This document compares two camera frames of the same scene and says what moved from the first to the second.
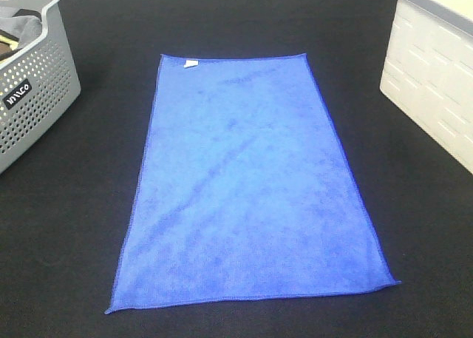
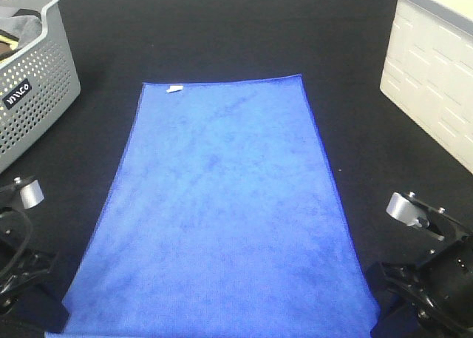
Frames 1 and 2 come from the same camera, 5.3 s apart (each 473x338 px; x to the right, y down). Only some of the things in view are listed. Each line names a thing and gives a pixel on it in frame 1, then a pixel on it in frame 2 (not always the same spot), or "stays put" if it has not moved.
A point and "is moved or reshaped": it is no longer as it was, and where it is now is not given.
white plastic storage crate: [428, 67] stays put
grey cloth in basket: [26, 25] stays put
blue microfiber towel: [247, 191] is moved or reshaped
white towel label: [191, 63] → [174, 88]
